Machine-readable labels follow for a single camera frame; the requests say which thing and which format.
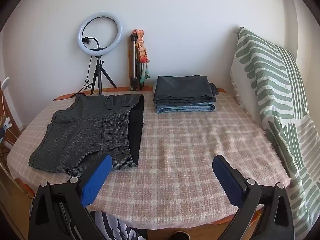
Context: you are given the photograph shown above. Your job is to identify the green striped pillow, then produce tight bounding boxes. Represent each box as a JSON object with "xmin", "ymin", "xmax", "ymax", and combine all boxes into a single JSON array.
[{"xmin": 230, "ymin": 27, "xmax": 320, "ymax": 240}]

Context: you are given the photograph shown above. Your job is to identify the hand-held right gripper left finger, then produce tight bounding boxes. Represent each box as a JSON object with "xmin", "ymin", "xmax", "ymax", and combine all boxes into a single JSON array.
[{"xmin": 28, "ymin": 154, "xmax": 113, "ymax": 240}]

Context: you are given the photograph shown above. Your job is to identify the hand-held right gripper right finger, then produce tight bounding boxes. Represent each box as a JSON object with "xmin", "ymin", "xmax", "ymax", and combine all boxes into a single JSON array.
[{"xmin": 212, "ymin": 155, "xmax": 293, "ymax": 240}]

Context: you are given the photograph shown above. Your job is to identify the zebra print clothing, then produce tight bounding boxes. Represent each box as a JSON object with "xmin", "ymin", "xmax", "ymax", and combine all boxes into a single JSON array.
[{"xmin": 94, "ymin": 210, "xmax": 148, "ymax": 240}]

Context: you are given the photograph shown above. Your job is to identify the grey tweed pants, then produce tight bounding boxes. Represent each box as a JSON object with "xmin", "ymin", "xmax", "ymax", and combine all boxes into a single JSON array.
[{"xmin": 28, "ymin": 94, "xmax": 145, "ymax": 177}]

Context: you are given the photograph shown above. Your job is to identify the silver folded tripod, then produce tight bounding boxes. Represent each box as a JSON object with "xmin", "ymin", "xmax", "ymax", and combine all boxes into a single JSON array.
[{"xmin": 128, "ymin": 33, "xmax": 143, "ymax": 91}]

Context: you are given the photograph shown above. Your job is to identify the dark grey folded pants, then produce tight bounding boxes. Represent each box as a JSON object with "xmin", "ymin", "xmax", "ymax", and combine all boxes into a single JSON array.
[{"xmin": 153, "ymin": 75, "xmax": 217, "ymax": 104}]

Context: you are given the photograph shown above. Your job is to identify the dark blue folded pants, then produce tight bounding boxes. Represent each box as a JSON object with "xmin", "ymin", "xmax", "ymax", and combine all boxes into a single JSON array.
[{"xmin": 209, "ymin": 82, "xmax": 220, "ymax": 102}]

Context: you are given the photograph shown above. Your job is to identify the black gooseneck phone holder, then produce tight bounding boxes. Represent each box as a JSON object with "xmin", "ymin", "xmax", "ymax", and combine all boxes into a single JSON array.
[{"xmin": 82, "ymin": 37, "xmax": 107, "ymax": 51}]

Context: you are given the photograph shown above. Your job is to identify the dark shoe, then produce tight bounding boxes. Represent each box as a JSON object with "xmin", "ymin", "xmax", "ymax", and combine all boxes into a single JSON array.
[{"xmin": 170, "ymin": 231, "xmax": 193, "ymax": 240}]

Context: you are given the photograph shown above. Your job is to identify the white ring light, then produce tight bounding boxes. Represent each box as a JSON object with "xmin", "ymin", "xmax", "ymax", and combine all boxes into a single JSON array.
[{"xmin": 77, "ymin": 11, "xmax": 124, "ymax": 54}]

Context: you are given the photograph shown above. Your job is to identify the wooden bed frame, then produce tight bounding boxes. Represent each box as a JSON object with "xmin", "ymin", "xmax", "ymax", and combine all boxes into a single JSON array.
[{"xmin": 147, "ymin": 215, "xmax": 263, "ymax": 240}]

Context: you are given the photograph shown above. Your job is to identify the light blue folded jeans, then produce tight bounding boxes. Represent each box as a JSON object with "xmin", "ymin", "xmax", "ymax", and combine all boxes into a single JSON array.
[{"xmin": 155, "ymin": 102, "xmax": 216, "ymax": 114}]

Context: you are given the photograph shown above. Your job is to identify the black cable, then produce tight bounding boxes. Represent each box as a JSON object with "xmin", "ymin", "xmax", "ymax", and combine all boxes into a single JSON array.
[{"xmin": 52, "ymin": 55, "xmax": 93, "ymax": 102}]

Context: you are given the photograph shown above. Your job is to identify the pink checked blanket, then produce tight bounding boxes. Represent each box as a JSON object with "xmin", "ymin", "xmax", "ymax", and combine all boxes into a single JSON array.
[{"xmin": 6, "ymin": 87, "xmax": 292, "ymax": 231}]

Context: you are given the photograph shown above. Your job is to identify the small black tripod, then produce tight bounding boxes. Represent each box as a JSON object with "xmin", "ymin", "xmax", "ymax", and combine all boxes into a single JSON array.
[{"xmin": 90, "ymin": 55, "xmax": 118, "ymax": 96}]

